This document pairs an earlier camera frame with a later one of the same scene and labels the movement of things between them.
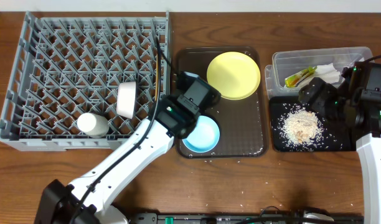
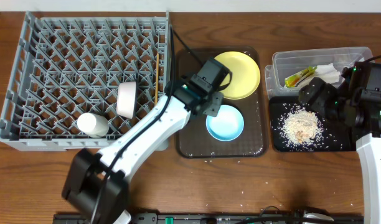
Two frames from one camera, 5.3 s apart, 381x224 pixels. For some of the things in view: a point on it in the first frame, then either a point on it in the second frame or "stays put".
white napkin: x=326 y=72 stays put
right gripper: x=326 y=91 stays put
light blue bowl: x=205 y=137 to x=226 y=126
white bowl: x=126 y=105 stays put
